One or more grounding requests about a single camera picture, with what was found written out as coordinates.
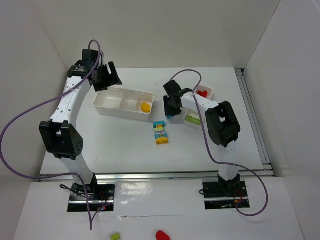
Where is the white divided container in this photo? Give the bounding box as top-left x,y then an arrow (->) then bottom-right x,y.
184,84 -> 213,129
93,87 -> 155,122

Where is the green lego on foreground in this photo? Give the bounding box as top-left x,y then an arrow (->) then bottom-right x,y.
110,232 -> 121,240

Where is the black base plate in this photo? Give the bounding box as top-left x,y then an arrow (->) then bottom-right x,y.
60,183 -> 116,213
199,181 -> 250,210

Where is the aluminium rail right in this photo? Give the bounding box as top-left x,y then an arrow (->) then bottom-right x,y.
234,68 -> 276,177

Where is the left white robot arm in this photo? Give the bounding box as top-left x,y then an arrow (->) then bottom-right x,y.
39,49 -> 122,195

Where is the orange sun round lego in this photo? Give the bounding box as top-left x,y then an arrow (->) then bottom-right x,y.
140,102 -> 152,114

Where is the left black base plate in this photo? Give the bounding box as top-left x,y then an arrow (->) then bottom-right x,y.
60,183 -> 116,213

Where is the light green lego brick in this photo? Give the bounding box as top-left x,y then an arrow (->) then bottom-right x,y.
185,115 -> 201,126

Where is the aluminium rail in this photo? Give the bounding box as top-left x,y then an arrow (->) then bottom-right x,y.
234,68 -> 276,177
39,170 -> 226,187

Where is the teal flower lego brick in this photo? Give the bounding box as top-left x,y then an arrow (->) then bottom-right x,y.
154,130 -> 168,139

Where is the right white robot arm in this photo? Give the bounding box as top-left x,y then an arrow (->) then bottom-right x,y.
163,80 -> 241,193

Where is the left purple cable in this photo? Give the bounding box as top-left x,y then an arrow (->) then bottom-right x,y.
0,39 -> 104,231

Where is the aluminium rail front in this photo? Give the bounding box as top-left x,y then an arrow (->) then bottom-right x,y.
39,170 -> 226,187

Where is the red round piece foreground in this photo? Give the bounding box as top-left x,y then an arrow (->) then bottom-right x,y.
155,230 -> 171,240

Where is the teal and green lego stack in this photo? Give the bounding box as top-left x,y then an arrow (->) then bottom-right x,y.
152,120 -> 166,133

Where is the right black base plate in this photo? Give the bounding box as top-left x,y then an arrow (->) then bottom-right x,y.
199,181 -> 250,210

